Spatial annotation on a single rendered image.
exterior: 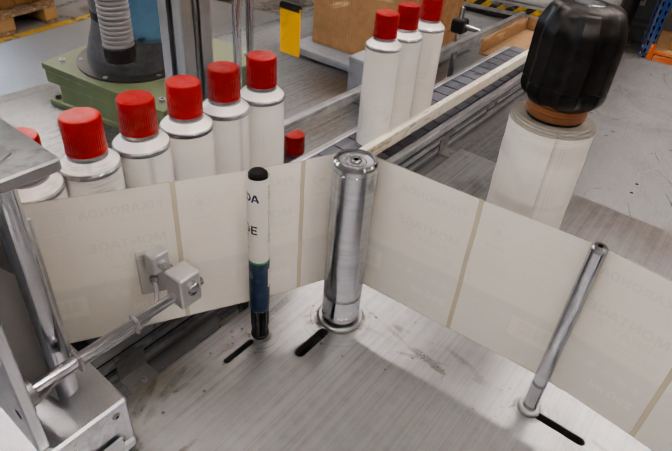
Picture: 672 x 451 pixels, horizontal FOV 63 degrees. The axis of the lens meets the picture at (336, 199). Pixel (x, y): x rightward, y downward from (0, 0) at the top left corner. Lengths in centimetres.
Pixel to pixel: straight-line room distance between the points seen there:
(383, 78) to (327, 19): 56
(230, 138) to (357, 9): 74
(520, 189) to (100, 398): 43
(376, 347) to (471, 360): 9
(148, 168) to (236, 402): 22
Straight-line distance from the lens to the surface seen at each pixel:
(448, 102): 97
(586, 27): 54
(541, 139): 57
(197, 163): 56
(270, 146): 63
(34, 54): 140
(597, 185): 101
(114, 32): 61
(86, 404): 45
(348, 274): 51
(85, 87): 105
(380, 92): 81
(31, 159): 32
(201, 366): 54
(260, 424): 50
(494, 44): 156
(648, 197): 102
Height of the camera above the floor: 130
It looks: 35 degrees down
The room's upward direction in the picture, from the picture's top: 5 degrees clockwise
